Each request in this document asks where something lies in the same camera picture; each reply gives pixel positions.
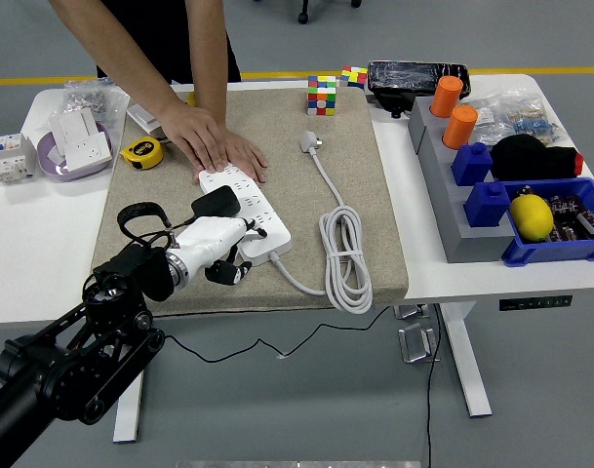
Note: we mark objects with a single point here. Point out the clear bag of blue parts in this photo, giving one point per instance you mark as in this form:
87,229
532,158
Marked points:
530,119

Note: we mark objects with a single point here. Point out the clear bag of metal parts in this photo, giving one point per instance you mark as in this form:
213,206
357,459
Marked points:
84,97

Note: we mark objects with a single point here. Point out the orange cylinder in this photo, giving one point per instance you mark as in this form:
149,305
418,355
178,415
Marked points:
447,97
460,128

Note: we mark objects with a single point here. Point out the person's left forearm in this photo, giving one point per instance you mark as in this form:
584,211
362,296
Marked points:
211,58

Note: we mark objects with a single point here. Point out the purple bowl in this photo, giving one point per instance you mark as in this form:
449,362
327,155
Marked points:
50,168

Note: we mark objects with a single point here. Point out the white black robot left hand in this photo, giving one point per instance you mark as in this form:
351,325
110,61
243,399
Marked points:
209,241

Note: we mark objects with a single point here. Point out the person's right forearm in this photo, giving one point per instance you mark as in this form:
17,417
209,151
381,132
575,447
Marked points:
118,49

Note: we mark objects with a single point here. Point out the blue plastic bin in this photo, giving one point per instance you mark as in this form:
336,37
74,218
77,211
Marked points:
555,252

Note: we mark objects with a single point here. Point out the dark capacitor pile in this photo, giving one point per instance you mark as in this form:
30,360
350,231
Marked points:
577,217

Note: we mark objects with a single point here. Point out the black wrapped box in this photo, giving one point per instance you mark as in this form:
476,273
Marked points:
404,78

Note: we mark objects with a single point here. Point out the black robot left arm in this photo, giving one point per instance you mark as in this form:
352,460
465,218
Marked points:
82,351

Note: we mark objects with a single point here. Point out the white power strip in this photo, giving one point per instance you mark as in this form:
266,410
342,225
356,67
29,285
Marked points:
255,202

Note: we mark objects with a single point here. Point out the blue plastic block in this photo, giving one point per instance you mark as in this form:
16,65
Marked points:
487,205
472,165

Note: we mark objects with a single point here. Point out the white table leg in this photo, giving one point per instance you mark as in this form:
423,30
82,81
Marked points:
128,419
464,356

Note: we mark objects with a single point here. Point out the yellow tape measure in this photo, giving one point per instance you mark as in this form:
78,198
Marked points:
143,152

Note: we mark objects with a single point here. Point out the black table control panel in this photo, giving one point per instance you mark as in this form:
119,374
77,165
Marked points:
535,302

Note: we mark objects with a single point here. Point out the person's right hand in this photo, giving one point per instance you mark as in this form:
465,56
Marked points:
199,139

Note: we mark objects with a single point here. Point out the person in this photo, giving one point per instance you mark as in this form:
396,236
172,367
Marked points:
157,34

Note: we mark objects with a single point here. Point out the white circuit breaker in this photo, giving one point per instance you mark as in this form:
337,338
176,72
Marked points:
6,161

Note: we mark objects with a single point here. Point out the white socket panel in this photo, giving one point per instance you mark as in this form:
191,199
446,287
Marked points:
84,151

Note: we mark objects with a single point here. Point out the large metal bracket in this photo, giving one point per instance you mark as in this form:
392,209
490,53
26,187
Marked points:
416,341

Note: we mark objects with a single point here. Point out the clear bag of white parts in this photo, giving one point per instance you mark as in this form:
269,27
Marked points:
487,119

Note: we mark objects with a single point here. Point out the black fabric bundle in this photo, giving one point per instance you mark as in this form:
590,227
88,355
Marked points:
530,158

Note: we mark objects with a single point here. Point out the white plastic panel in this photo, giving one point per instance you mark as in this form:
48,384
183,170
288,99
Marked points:
74,124

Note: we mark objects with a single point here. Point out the colourful puzzle cube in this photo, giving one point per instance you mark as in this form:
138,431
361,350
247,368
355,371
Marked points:
353,78
321,97

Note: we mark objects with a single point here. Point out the black power adapter plug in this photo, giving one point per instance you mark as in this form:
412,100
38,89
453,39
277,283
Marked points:
218,202

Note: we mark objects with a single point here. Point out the white wall switch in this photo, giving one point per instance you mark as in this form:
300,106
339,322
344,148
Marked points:
141,114

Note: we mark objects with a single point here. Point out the small metal bracket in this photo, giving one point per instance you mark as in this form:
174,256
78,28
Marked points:
411,312

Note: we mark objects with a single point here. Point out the person's left hand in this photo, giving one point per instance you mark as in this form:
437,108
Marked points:
250,158

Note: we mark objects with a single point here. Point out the beige fabric mat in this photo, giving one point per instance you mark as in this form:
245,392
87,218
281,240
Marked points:
296,244

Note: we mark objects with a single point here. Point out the yellow lemon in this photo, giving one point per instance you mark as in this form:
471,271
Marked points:
530,218

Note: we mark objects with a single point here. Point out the grey peg base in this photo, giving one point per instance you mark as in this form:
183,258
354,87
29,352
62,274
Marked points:
447,195

